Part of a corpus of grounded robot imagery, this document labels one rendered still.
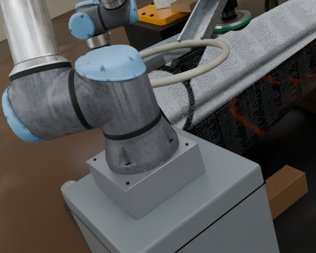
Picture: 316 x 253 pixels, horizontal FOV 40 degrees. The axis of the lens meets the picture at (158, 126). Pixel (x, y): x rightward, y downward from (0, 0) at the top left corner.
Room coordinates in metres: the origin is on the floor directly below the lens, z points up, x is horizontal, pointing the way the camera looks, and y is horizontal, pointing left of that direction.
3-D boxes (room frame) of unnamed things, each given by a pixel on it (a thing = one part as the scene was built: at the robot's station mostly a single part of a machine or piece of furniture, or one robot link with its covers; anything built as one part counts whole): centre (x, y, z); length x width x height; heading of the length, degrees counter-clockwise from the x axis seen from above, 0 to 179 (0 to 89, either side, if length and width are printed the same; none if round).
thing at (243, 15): (2.10, -0.52, 0.82); 0.21 x 0.21 x 0.01
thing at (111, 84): (0.95, 0.07, 1.12); 0.17 x 0.15 x 0.18; 78
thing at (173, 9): (2.72, -0.42, 0.81); 0.20 x 0.10 x 0.05; 28
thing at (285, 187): (1.61, -0.44, 0.07); 0.30 x 0.12 x 0.12; 114
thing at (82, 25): (1.50, 0.11, 1.17); 0.12 x 0.12 x 0.09; 78
